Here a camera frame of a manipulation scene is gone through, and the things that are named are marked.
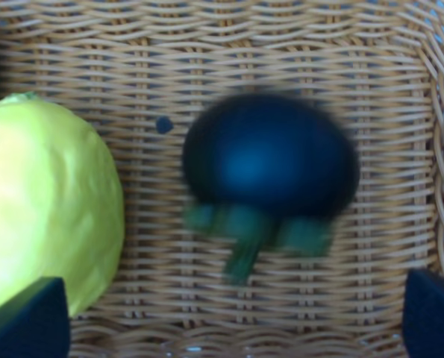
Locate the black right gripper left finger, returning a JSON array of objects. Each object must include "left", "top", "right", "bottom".
[{"left": 0, "top": 277, "right": 71, "bottom": 357}]

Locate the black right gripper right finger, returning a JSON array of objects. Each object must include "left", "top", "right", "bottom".
[{"left": 401, "top": 268, "right": 444, "bottom": 358}]

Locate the yellow lemon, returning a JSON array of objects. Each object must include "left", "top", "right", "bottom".
[{"left": 0, "top": 92, "right": 125, "bottom": 316}]

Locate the dark mangosteen fruit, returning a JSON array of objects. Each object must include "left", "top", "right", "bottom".
[{"left": 181, "top": 92, "right": 360, "bottom": 285}]

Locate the orange wicker basket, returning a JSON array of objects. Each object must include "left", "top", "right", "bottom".
[{"left": 0, "top": 1, "right": 444, "bottom": 357}]

